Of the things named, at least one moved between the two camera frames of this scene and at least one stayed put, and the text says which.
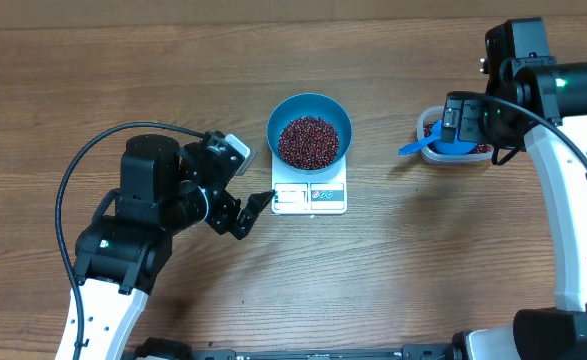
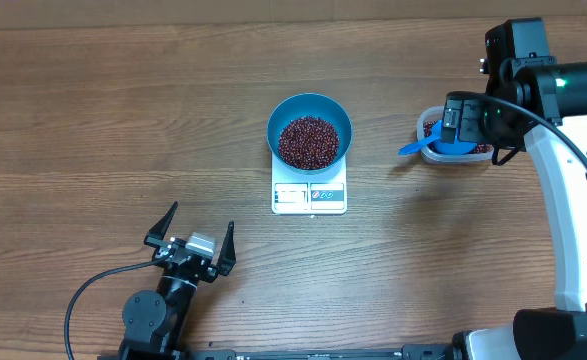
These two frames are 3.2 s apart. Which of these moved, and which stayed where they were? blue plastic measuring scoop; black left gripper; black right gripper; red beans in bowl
Moved: black left gripper
Stayed: red beans in bowl; blue plastic measuring scoop; black right gripper
